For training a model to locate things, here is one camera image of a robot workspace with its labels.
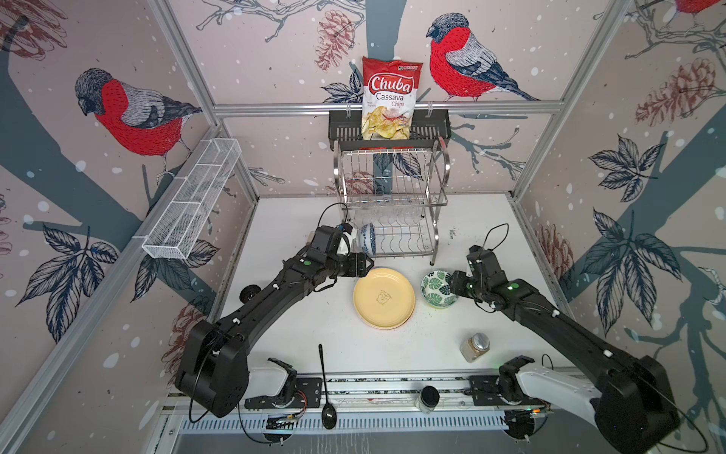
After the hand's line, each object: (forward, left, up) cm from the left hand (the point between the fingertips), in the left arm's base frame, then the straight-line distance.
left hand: (365, 262), depth 81 cm
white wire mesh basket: (+2, +49, +13) cm, 51 cm away
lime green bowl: (-7, -24, -15) cm, 29 cm away
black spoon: (-35, +9, -16) cm, 40 cm away
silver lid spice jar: (-22, -29, -8) cm, 37 cm away
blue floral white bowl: (+12, -1, -2) cm, 12 cm away
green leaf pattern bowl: (-2, -23, -14) cm, 27 cm away
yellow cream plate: (-4, -6, -15) cm, 17 cm away
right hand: (-3, -26, -7) cm, 27 cm away
